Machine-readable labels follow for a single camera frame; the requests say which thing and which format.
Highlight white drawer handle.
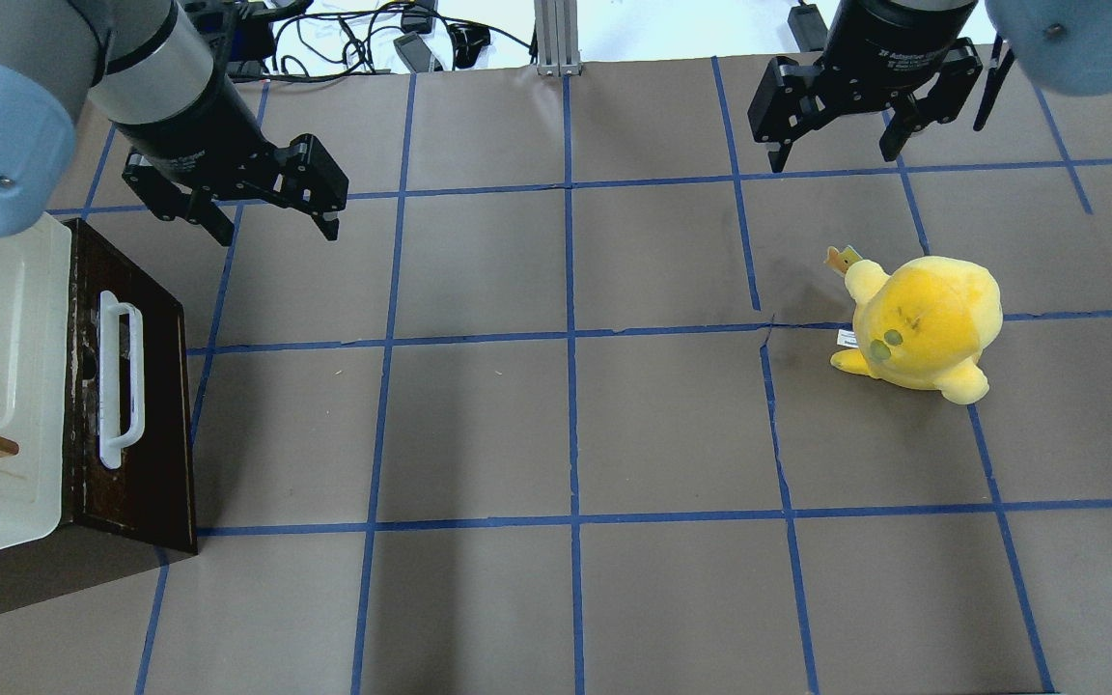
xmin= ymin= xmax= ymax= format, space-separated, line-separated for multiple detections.
xmin=97 ymin=290 xmax=147 ymax=471

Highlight black power adapter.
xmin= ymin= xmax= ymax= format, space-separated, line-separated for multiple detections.
xmin=393 ymin=34 xmax=445 ymax=73

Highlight aluminium frame post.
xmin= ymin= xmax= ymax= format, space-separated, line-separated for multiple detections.
xmin=533 ymin=0 xmax=583 ymax=76

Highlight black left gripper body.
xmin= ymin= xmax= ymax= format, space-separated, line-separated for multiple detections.
xmin=121 ymin=133 xmax=348 ymax=219

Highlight tangled black cables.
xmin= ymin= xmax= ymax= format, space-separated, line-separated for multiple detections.
xmin=228 ymin=0 xmax=533 ymax=83

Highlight yellow plush toy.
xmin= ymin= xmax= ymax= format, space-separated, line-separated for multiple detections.
xmin=825 ymin=246 xmax=1005 ymax=405

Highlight cream plastic tray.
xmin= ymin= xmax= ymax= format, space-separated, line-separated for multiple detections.
xmin=0 ymin=214 xmax=73 ymax=550

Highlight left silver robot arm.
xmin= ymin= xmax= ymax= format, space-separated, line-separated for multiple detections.
xmin=0 ymin=1 xmax=348 ymax=246

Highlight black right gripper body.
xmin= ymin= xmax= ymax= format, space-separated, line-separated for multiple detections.
xmin=747 ymin=39 xmax=984 ymax=145

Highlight dark brown wooden drawer cabinet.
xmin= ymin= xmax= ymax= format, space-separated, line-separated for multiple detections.
xmin=0 ymin=215 xmax=197 ymax=615

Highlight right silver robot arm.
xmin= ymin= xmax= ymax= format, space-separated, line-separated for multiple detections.
xmin=747 ymin=1 xmax=1112 ymax=173

